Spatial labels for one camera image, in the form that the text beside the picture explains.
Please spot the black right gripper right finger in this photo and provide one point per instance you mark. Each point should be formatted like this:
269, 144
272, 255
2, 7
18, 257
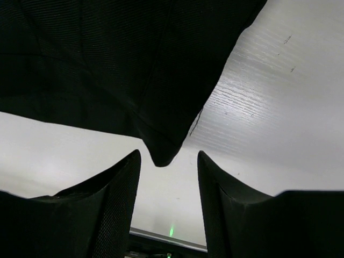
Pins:
241, 221

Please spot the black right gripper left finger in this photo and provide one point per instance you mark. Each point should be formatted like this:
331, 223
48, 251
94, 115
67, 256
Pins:
90, 219

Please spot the black pleated skirt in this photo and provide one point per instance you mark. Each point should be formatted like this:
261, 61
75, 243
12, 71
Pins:
143, 69

